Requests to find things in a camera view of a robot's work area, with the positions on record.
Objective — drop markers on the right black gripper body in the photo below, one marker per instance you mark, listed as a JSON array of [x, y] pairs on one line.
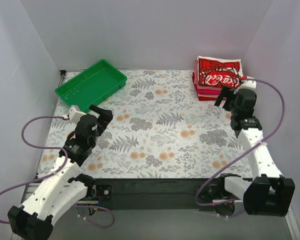
[[228, 99]]

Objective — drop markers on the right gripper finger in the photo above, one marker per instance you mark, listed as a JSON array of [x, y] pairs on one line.
[[229, 101], [225, 94]]

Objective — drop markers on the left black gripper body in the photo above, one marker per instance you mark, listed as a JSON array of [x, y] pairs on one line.
[[104, 117]]

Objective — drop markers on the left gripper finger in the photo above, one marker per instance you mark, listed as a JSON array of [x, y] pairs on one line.
[[100, 127], [105, 115]]

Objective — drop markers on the white t-shirt red print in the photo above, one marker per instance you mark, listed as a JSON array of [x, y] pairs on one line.
[[220, 72]]

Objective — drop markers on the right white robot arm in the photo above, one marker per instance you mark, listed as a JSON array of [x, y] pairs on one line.
[[269, 193]]

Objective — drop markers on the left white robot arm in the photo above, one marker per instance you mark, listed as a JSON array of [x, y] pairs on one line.
[[35, 218]]

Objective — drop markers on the magenta folded t-shirt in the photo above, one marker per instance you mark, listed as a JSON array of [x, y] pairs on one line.
[[209, 93]]

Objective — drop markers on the salmon pink folded t-shirt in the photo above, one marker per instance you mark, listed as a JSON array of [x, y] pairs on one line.
[[195, 80]]

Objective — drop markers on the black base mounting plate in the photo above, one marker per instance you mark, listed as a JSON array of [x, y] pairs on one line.
[[156, 194]]

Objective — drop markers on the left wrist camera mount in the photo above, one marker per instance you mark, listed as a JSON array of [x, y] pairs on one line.
[[74, 114]]

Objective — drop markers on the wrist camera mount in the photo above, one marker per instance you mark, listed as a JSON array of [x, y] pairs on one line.
[[74, 114], [247, 82]]

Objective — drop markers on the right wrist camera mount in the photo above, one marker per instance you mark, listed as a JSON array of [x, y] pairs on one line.
[[247, 82]]

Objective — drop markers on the aluminium frame rail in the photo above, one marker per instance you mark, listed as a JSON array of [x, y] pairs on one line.
[[173, 224]]

